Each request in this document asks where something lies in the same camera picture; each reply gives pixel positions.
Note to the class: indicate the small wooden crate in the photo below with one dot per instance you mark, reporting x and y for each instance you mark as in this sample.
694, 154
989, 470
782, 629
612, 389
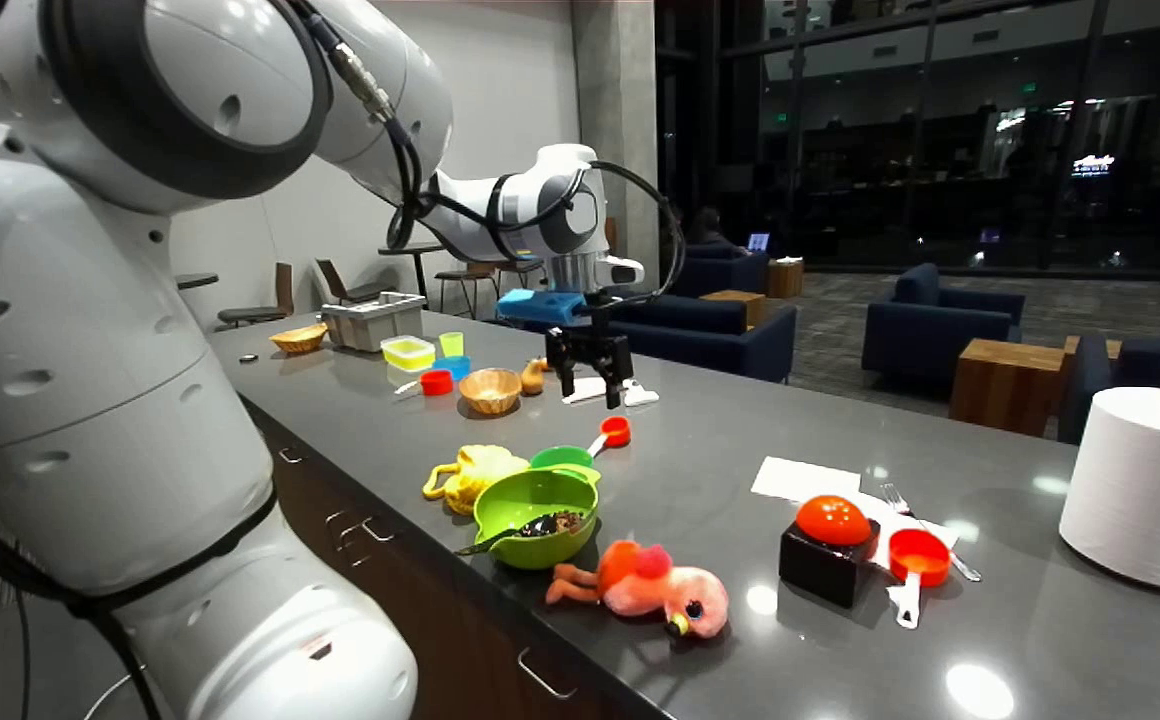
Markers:
782, 277

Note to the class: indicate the dark blue armchair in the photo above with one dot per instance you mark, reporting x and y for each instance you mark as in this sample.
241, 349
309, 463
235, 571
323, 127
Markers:
715, 343
940, 332

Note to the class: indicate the metal tray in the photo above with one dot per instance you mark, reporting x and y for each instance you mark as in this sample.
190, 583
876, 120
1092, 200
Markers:
372, 321

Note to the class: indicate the white paper towel roll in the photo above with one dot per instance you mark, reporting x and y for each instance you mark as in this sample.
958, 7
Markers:
1146, 487

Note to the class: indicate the black box with red button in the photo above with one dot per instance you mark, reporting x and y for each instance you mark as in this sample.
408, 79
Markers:
827, 544

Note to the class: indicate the white paper under cup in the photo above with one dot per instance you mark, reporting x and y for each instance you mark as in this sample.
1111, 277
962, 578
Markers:
889, 513

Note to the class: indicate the dark blue sofa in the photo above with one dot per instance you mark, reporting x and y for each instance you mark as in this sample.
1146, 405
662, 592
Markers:
1132, 364

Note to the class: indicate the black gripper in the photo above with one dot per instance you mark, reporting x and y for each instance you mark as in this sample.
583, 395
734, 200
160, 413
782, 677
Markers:
590, 345

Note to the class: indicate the dark blue loveseat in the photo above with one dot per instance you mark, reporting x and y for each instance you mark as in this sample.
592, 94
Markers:
719, 275

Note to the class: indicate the small red measuring cup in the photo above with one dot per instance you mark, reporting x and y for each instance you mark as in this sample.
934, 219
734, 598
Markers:
612, 431

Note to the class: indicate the yellow knitted cloth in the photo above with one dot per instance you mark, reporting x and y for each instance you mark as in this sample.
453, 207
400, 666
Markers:
475, 475

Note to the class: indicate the white paper sheet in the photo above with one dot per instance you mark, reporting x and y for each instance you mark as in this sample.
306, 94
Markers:
805, 479

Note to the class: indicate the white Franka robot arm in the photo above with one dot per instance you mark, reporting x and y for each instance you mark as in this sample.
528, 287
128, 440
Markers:
101, 401

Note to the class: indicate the green plastic bowl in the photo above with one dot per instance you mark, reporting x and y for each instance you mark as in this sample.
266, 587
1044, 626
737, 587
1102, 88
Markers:
536, 533

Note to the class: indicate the dark lounge chair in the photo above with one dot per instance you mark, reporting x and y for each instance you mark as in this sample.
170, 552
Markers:
344, 283
260, 311

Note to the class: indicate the yellow shallow dish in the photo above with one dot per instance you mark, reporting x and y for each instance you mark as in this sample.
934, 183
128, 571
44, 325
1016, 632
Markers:
302, 343

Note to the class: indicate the yellow green plastic container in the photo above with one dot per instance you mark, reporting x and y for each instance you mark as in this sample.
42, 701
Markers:
408, 353

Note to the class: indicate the tan wooden figure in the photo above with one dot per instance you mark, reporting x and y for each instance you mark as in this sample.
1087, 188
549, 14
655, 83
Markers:
535, 378

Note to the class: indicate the blue plastic cup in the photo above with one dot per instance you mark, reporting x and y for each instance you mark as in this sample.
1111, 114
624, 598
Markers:
453, 370

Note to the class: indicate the wooden crate side table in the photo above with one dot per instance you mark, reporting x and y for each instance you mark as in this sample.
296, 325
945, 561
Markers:
1009, 385

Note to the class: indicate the woven wooden bowl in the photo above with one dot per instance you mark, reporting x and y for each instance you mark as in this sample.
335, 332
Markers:
490, 395

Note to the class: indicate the seated person with laptop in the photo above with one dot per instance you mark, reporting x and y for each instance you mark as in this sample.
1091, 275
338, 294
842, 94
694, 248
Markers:
705, 231

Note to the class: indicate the lime plastic cup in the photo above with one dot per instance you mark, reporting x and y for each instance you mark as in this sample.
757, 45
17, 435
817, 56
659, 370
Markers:
451, 345

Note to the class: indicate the orange pink plush toy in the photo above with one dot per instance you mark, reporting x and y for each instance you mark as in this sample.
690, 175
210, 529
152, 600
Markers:
643, 590

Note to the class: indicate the dark wood counter cabinet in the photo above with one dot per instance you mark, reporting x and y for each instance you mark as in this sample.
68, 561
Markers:
393, 572

